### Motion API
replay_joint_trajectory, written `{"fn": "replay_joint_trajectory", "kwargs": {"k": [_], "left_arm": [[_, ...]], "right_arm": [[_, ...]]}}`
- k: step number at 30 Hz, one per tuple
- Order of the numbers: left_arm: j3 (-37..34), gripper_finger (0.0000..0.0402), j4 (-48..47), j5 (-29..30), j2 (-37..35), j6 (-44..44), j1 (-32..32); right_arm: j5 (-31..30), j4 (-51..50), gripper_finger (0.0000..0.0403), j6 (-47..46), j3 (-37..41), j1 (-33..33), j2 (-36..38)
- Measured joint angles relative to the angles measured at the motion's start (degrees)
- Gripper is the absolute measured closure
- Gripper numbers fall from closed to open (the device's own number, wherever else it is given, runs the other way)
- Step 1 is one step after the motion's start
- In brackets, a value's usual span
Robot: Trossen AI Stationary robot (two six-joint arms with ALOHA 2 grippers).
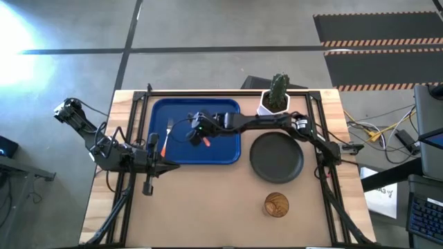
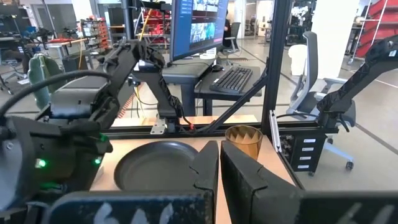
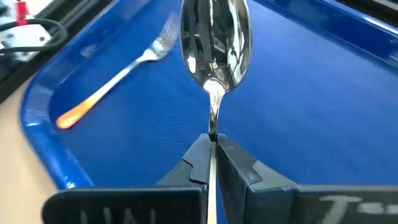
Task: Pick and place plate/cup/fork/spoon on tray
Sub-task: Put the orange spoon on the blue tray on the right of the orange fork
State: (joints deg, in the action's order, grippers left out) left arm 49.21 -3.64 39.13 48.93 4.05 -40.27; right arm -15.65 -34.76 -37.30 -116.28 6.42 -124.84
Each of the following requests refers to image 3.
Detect orange-handled metal spoon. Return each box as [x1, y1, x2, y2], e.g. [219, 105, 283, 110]
[179, 0, 253, 224]

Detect silver metal bracket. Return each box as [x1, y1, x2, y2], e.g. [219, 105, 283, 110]
[0, 22, 53, 62]

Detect blue plastic tray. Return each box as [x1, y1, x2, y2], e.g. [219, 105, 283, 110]
[20, 0, 398, 191]

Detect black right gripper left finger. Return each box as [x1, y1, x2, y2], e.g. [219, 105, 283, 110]
[41, 133, 212, 224]

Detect orange-handled metal fork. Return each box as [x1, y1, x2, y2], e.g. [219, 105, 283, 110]
[55, 12, 182, 130]

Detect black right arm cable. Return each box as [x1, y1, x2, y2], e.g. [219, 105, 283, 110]
[0, 17, 70, 56]

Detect black table frame rail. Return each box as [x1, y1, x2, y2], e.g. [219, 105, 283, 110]
[0, 0, 116, 104]

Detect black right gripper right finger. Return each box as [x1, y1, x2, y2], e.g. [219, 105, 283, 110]
[215, 133, 398, 224]

